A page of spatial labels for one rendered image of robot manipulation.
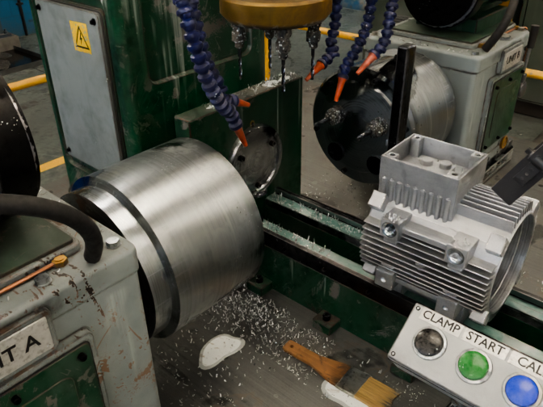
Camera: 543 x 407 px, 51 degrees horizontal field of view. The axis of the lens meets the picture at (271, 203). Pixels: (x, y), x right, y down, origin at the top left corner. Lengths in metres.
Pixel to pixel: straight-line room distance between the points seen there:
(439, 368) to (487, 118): 0.85
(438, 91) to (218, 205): 0.60
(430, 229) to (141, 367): 0.43
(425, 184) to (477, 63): 0.51
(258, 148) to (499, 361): 0.63
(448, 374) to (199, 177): 0.39
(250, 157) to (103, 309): 0.53
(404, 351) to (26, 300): 0.39
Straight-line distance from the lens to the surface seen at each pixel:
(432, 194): 0.83
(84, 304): 0.64
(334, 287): 1.00
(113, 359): 0.70
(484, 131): 1.41
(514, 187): 0.73
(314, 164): 1.56
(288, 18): 0.88
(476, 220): 0.83
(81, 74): 1.13
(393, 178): 0.85
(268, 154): 1.12
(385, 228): 0.84
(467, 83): 1.30
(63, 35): 1.14
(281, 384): 0.95
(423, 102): 1.16
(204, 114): 0.99
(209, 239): 0.75
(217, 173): 0.79
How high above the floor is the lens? 1.52
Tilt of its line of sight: 31 degrees down
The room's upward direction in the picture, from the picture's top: 1 degrees counter-clockwise
